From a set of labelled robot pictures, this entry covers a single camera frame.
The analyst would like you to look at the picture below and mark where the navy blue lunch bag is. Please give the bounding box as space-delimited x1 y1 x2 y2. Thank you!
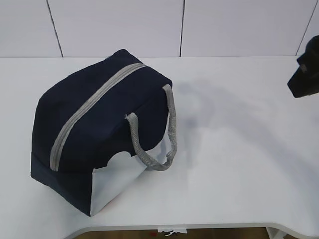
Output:
30 49 177 216

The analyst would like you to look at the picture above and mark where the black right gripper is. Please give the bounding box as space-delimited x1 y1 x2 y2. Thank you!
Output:
287 35 319 98

